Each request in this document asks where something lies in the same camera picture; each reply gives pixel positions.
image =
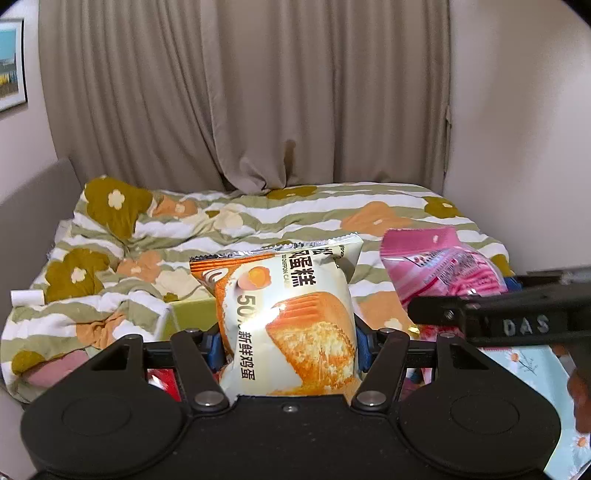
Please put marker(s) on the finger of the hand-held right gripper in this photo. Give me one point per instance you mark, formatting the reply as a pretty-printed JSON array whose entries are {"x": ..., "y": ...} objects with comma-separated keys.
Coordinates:
[
  {"x": 554, "y": 279},
  {"x": 508, "y": 318}
]

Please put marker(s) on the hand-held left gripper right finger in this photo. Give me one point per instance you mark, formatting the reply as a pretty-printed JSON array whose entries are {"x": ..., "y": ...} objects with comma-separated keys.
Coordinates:
[{"x": 363, "y": 350}]

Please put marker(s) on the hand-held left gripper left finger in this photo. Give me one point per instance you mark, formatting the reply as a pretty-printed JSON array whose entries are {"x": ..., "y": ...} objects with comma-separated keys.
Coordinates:
[{"x": 213, "y": 355}]

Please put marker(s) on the green box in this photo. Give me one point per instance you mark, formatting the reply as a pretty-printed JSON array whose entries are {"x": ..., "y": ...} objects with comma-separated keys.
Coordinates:
[{"x": 194, "y": 314}]

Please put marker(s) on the cream cake packet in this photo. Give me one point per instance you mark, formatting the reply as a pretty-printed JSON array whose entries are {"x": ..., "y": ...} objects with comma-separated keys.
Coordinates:
[{"x": 286, "y": 323}]

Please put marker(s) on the pink snack packet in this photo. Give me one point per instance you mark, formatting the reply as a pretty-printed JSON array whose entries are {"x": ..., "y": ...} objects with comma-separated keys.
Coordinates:
[{"x": 438, "y": 267}]

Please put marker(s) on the person's right forearm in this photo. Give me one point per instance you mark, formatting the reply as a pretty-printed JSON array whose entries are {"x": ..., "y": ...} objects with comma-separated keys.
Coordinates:
[{"x": 581, "y": 397}]

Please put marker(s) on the red snack packet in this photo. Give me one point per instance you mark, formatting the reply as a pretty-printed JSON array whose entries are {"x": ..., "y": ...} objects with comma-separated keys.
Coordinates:
[{"x": 164, "y": 383}]

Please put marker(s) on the striped floral blanket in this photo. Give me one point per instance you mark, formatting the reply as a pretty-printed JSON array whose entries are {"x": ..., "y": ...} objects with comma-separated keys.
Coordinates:
[{"x": 152, "y": 240}]

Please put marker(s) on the pink cloth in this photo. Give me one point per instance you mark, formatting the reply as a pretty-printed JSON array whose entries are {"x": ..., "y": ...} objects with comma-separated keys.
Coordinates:
[{"x": 51, "y": 374}]

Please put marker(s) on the white paper roll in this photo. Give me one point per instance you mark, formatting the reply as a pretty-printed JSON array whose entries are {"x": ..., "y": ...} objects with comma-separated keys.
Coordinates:
[{"x": 27, "y": 297}]

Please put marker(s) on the grey bed headboard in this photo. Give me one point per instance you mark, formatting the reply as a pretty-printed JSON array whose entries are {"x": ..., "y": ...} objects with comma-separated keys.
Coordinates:
[{"x": 27, "y": 221}]

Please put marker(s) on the beige curtain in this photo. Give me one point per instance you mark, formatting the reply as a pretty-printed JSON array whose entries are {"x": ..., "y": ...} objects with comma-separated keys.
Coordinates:
[{"x": 231, "y": 92}]

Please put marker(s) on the framed wall picture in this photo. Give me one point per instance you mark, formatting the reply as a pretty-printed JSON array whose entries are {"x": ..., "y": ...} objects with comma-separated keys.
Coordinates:
[{"x": 11, "y": 64}]

